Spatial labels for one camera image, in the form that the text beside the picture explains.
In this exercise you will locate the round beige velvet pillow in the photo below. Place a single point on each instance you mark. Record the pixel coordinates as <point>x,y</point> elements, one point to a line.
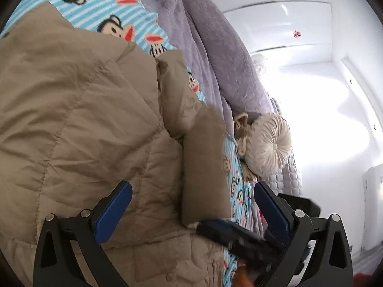
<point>269,146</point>

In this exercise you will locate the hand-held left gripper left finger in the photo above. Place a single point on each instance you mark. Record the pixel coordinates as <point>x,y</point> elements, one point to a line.
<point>115,212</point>

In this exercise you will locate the tan quilted jacket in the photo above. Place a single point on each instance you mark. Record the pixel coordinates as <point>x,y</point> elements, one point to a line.
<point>74,110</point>

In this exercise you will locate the white wardrobe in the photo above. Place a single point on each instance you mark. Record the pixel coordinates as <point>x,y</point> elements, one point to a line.
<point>269,21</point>

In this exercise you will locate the red wardrobe sticker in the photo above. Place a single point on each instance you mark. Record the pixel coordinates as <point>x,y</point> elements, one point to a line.
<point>296,33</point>

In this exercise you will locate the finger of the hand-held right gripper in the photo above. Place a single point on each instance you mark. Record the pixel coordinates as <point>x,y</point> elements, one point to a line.
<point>236,236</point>

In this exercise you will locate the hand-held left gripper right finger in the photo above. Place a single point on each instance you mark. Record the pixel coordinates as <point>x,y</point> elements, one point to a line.
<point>273,212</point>

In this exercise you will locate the blue striped monkey print blanket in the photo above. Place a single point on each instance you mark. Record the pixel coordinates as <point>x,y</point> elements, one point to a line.
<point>89,15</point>

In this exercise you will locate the purple plush blanket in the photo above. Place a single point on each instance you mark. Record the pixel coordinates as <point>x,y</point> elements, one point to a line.
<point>209,36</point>

